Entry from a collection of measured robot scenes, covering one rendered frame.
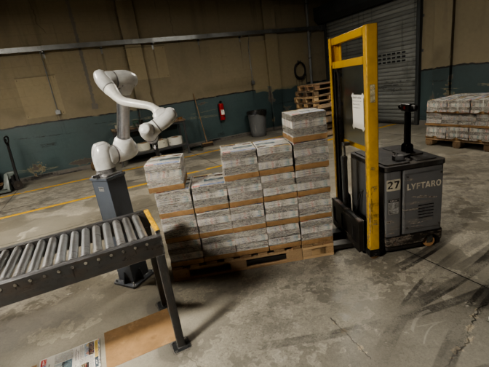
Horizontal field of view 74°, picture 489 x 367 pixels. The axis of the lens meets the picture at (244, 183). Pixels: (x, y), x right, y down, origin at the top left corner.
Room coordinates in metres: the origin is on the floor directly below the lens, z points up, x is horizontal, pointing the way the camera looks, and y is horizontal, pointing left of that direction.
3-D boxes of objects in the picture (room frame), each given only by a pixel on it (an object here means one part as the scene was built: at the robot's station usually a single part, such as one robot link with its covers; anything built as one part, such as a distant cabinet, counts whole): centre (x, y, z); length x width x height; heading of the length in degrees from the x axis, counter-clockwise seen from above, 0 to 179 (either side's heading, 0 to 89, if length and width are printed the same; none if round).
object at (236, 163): (2.73, 0.03, 0.95); 0.38 x 0.29 x 0.23; 4
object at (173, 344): (1.74, 0.56, 0.01); 0.14 x 0.13 x 0.01; 23
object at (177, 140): (8.50, 2.24, 0.55); 1.80 x 0.70 x 1.09; 113
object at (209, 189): (2.72, 0.16, 0.42); 1.17 x 0.39 x 0.83; 94
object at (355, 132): (2.79, -1.01, 1.27); 0.57 x 0.01 x 0.65; 4
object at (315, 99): (9.04, -2.45, 0.65); 1.33 x 0.94 x 1.30; 117
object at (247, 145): (2.74, 0.02, 1.06); 0.37 x 0.29 x 0.01; 4
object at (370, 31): (2.46, -1.02, 0.97); 0.09 x 0.09 x 1.75; 4
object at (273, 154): (2.75, -0.27, 0.95); 0.38 x 0.29 x 0.23; 2
